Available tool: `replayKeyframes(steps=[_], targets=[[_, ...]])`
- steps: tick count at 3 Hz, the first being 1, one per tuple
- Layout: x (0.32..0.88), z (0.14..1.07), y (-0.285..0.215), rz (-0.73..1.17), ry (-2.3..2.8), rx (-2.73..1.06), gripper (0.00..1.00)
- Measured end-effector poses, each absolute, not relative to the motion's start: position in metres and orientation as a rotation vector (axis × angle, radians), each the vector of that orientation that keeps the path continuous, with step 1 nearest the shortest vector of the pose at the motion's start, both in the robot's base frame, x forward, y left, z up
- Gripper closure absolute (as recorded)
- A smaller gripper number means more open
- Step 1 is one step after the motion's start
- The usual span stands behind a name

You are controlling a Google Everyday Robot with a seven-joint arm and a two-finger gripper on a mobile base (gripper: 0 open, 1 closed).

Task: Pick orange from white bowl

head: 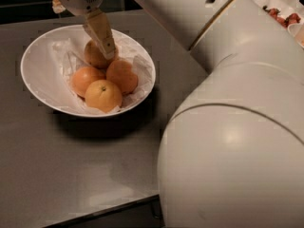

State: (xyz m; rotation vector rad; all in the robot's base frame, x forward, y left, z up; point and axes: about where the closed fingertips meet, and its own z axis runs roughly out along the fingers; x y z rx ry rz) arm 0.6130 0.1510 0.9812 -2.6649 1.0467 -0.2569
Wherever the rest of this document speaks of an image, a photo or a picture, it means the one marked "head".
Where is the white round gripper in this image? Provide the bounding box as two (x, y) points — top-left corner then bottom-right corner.
(52, 0), (116, 60)

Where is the yellowish orange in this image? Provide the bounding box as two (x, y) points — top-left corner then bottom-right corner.
(85, 40), (119, 69)

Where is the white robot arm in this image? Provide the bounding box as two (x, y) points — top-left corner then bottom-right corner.
(135, 0), (304, 228)

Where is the white paper bowl liner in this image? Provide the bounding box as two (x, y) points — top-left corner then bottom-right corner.
(50, 30), (156, 117)

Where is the large white bowl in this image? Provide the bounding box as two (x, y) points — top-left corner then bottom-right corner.
(19, 24), (157, 118)

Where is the white bowl with strawberries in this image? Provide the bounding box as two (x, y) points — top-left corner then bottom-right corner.
(288, 24), (304, 48)

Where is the orange at left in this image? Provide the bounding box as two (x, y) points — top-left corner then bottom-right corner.
(71, 66), (105, 98)

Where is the orange at right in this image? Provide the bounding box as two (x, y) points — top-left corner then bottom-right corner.
(106, 60), (139, 95)

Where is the orange at front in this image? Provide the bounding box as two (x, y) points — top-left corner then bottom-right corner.
(85, 80), (123, 113)

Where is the red strawberries pile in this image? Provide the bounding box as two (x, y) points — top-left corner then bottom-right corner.
(262, 6), (301, 29)

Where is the dark drawer front with handle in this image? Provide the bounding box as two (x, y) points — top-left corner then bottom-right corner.
(44, 195), (165, 228)

